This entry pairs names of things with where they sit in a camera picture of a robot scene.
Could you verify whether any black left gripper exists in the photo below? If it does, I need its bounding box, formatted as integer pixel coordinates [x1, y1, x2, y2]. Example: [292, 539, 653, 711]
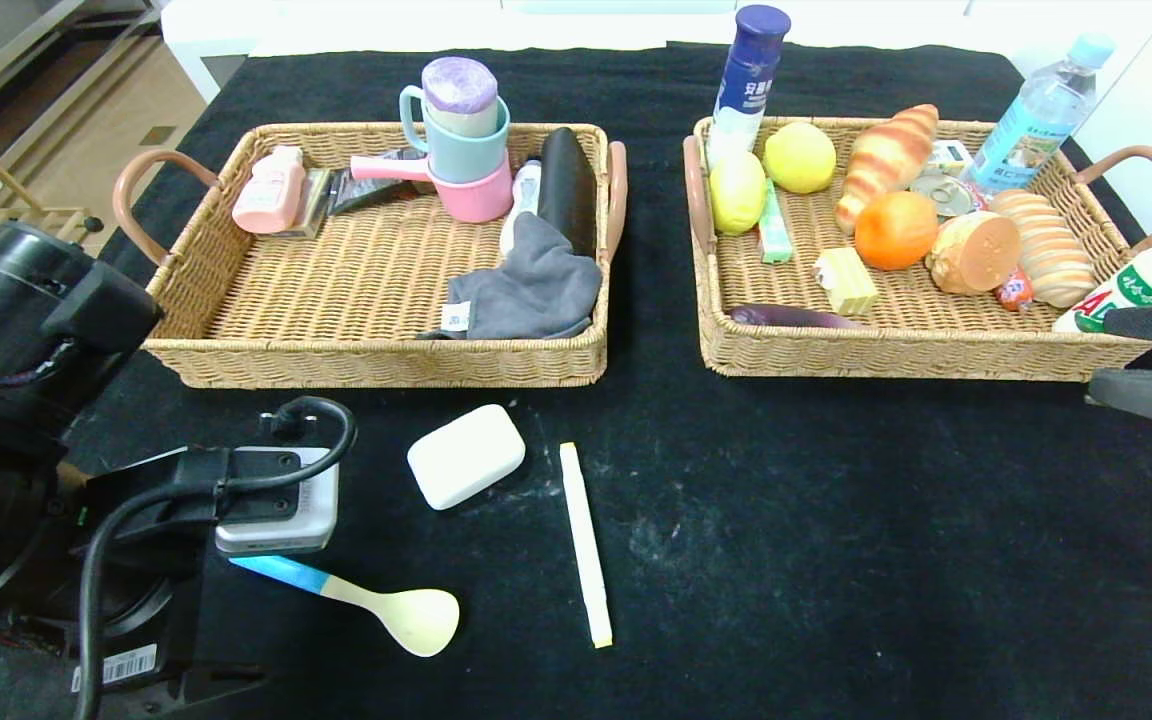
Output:
[64, 571, 274, 720]

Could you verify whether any cream spoon with blue handle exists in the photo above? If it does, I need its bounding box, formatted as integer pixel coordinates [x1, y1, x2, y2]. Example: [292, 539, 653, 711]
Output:
[227, 553, 461, 659]

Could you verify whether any white soap bar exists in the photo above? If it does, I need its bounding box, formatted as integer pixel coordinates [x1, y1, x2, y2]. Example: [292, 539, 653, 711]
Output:
[406, 403, 527, 512]

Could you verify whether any white marker pen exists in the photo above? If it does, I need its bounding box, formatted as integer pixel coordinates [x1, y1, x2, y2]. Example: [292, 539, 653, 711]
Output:
[558, 441, 615, 651]

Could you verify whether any yellow butter block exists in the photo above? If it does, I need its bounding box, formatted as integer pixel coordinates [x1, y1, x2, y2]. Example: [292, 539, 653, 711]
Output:
[814, 247, 880, 317]

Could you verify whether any orange mandarin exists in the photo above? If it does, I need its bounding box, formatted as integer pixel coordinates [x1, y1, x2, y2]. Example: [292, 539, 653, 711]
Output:
[853, 190, 941, 272]

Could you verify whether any round brown bun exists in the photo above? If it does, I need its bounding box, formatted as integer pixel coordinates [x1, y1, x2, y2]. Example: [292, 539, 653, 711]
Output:
[925, 209, 1023, 297]

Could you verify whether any woven wicker basket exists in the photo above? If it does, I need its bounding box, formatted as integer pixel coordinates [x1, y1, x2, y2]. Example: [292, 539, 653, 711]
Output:
[681, 115, 1152, 384]
[113, 122, 629, 391]

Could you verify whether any silver metal box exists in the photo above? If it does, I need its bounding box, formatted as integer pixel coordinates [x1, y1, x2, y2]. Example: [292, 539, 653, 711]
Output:
[214, 447, 341, 557]

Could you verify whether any silver foil packet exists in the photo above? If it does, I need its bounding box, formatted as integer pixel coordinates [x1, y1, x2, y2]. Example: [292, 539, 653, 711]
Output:
[276, 168, 337, 239]

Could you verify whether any pink plastic bottle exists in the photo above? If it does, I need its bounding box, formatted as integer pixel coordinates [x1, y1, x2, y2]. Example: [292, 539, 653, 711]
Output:
[231, 145, 307, 236]

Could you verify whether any grey cloth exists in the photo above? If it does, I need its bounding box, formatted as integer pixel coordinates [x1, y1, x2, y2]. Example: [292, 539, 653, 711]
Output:
[416, 212, 604, 343]

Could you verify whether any black plastic pouch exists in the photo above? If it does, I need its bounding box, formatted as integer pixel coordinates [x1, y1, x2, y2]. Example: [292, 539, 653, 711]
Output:
[328, 148, 427, 216]

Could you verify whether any white tube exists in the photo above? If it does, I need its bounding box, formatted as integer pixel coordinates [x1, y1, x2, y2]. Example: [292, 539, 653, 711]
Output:
[498, 158, 544, 256]

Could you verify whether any teal mug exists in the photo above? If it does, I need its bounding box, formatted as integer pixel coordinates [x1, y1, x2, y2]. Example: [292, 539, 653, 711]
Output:
[398, 85, 512, 186]

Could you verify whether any black oblong case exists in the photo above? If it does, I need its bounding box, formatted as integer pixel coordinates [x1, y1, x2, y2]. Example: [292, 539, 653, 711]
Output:
[536, 127, 599, 261]

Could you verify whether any purple trash bag roll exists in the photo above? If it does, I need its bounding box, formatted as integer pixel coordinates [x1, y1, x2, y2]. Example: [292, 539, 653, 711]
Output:
[421, 57, 500, 139]

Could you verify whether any white table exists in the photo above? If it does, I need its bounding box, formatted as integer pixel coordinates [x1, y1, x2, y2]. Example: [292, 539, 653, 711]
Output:
[161, 0, 1152, 101]

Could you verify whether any purple eggplant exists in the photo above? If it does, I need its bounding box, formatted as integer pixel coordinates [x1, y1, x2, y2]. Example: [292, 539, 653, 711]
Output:
[726, 303, 872, 331]

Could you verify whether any oval yellow lemon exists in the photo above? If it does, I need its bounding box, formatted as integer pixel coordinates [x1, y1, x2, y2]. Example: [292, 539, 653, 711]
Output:
[707, 150, 768, 237]

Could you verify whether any green gum pack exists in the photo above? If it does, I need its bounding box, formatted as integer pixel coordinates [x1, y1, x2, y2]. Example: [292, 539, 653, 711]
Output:
[756, 178, 794, 266]

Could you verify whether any round yellow fruit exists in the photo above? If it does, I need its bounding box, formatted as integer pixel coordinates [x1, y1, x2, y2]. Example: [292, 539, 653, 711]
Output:
[762, 121, 838, 195]

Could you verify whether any white bottle with blue cap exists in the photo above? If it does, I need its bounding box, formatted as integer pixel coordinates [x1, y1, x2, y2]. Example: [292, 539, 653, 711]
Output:
[704, 4, 792, 171]

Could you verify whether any striped croissant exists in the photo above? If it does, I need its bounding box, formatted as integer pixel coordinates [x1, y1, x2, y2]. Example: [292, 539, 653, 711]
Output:
[836, 104, 941, 237]

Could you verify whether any tin can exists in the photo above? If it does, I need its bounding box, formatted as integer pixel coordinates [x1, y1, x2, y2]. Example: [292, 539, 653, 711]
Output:
[911, 172, 977, 217]

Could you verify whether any red sausage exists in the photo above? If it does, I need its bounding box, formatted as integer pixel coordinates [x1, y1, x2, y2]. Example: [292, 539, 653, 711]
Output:
[994, 266, 1036, 312]

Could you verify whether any small white green carton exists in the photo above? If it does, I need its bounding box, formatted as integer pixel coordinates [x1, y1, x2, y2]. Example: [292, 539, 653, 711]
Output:
[933, 140, 977, 181]

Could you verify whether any ridged long bread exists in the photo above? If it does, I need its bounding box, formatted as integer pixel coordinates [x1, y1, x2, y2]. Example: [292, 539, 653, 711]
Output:
[988, 188, 1099, 309]

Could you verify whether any clear water bottle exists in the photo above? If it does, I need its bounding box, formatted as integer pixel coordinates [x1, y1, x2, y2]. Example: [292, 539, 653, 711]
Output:
[966, 30, 1117, 196]

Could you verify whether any white green milk bottle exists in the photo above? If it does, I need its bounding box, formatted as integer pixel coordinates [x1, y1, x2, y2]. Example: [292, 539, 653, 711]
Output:
[1053, 215, 1152, 335]

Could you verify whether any pink cup with long handle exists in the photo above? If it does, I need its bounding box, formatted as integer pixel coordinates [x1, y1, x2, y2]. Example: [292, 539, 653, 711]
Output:
[349, 152, 515, 225]

